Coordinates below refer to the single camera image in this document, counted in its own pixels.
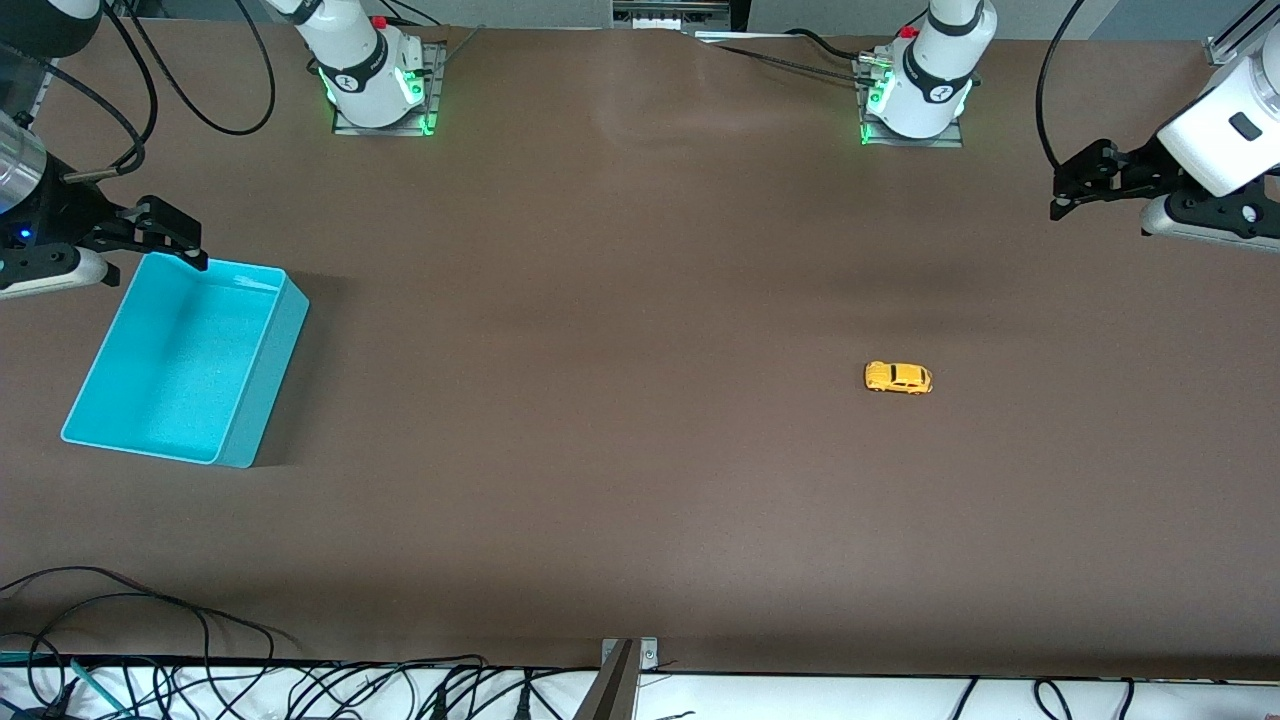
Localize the yellow beetle toy car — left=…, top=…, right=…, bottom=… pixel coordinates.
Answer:
left=864, top=361, right=934, bottom=396

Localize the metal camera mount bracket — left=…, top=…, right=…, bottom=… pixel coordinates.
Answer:
left=575, top=637, right=661, bottom=720

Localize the black looped hanging cable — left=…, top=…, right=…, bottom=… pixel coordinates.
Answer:
left=1033, top=678, right=1077, bottom=720

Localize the black arm cable with connector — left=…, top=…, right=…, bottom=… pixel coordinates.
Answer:
left=40, top=0, right=161, bottom=183

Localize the black inner arc cable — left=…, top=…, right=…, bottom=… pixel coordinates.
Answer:
left=0, top=594, right=211, bottom=701

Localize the teal pen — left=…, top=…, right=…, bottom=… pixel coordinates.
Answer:
left=68, top=658, right=129, bottom=715

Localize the teal plastic storage bin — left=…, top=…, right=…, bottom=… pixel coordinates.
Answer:
left=60, top=252, right=311, bottom=469

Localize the black coiled cable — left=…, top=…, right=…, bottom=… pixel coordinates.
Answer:
left=0, top=630, right=73, bottom=720

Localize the long black arcing cable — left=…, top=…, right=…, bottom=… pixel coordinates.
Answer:
left=0, top=566, right=301, bottom=661

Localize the white shelf board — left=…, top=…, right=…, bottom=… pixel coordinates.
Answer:
left=0, top=660, right=1280, bottom=720

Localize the short black base cable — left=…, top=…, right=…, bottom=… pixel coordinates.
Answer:
left=785, top=28, right=871, bottom=61

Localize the black looping arm cable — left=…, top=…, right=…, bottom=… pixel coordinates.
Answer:
left=148, top=0, right=277, bottom=137

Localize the perforated metal rail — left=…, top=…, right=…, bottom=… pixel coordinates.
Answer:
left=18, top=68, right=53, bottom=129

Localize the grey metal rail fixture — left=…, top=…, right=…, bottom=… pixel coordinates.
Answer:
left=612, top=0, right=736, bottom=33

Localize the thin grey cable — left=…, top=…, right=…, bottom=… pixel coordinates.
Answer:
left=437, top=25, right=486, bottom=69

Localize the metal base mounting plate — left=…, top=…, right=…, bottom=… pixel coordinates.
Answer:
left=332, top=40, right=447, bottom=138
left=855, top=55, right=967, bottom=149

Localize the aluminium frame profile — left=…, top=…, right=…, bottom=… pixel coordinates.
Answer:
left=1205, top=0, right=1280, bottom=67

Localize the long black base cable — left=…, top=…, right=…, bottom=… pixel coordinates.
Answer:
left=700, top=44, right=873, bottom=83

